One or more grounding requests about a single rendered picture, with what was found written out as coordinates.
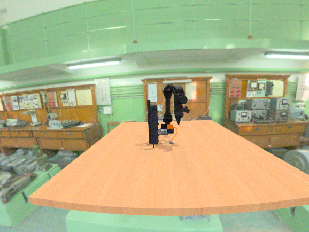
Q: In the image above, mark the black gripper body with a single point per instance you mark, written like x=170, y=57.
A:
x=177, y=110

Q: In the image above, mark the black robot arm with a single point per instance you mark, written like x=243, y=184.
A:
x=179, y=97

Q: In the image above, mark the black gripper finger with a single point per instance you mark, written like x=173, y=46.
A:
x=178, y=119

